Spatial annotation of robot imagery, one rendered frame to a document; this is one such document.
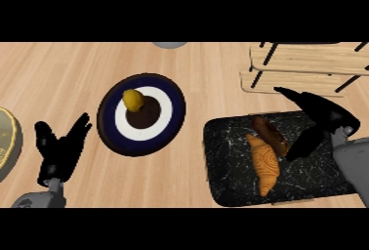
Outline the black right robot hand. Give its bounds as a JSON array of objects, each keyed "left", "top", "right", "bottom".
[{"left": 273, "top": 86, "right": 362, "bottom": 162}]

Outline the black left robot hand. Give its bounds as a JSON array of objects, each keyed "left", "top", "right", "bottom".
[{"left": 33, "top": 112, "right": 93, "bottom": 188}]

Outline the wooden tiered shelf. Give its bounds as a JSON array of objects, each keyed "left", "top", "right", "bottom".
[{"left": 238, "top": 42, "right": 369, "bottom": 98}]

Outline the black marble tray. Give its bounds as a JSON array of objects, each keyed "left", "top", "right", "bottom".
[{"left": 204, "top": 110, "right": 360, "bottom": 208}]

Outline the olive round plate gold rim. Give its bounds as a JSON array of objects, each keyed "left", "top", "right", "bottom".
[{"left": 0, "top": 106, "right": 25, "bottom": 184}]

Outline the orange croissant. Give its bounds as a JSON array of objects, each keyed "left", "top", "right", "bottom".
[{"left": 245, "top": 133, "right": 281, "bottom": 197}]

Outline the blue and white round plate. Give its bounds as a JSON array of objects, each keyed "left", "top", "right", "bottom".
[{"left": 96, "top": 73, "right": 188, "bottom": 158}]

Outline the yellow lemon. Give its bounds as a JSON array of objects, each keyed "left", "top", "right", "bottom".
[{"left": 121, "top": 89, "right": 148, "bottom": 113}]

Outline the grey round object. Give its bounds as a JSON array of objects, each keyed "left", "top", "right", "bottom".
[{"left": 152, "top": 42, "right": 189, "bottom": 50}]

